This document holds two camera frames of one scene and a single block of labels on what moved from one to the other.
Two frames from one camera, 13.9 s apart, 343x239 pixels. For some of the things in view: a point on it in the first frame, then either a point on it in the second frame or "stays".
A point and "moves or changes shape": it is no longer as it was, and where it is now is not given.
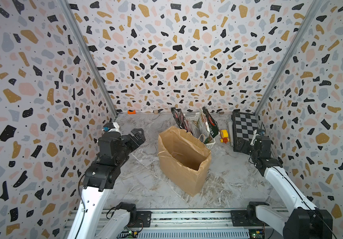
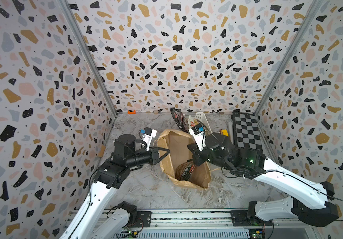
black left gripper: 140,138 -> 154,159
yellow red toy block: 224,134 stays
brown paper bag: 184,160 moves or changes shape
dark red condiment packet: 182,121 stays
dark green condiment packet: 212,121 -> 184,171
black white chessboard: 244,125 stays
